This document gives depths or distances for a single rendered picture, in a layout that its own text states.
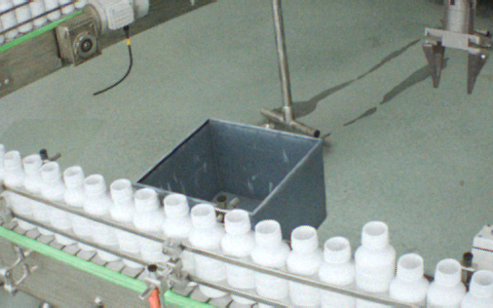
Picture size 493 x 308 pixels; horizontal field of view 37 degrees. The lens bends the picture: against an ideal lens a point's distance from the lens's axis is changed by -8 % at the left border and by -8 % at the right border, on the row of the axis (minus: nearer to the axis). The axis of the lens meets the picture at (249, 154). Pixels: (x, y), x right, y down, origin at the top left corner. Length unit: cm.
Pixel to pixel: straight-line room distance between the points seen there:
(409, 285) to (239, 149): 94
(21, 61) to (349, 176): 152
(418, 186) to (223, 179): 144
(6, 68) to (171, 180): 99
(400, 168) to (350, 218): 42
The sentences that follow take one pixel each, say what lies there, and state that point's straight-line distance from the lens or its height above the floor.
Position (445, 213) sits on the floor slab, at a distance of 315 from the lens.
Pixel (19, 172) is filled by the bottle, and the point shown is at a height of 113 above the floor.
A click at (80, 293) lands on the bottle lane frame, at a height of 91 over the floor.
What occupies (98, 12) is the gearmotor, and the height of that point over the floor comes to 101.
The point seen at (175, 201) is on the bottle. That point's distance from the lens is 129.
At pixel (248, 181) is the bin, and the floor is 79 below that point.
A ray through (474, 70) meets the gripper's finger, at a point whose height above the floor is 132.
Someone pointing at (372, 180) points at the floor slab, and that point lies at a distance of 335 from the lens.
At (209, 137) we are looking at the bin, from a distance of 196.
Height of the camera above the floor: 187
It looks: 31 degrees down
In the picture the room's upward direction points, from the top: 8 degrees counter-clockwise
